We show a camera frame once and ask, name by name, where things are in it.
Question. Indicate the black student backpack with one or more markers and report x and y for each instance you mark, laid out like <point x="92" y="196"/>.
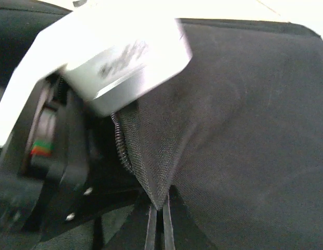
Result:
<point x="239" y="133"/>

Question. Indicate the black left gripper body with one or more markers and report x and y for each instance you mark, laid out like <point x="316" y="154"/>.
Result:
<point x="60" y="166"/>

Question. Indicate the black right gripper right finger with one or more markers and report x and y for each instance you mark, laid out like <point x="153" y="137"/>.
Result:
<point x="180" y="230"/>

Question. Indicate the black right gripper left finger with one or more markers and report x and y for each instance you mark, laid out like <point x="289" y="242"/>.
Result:
<point x="132" y="234"/>

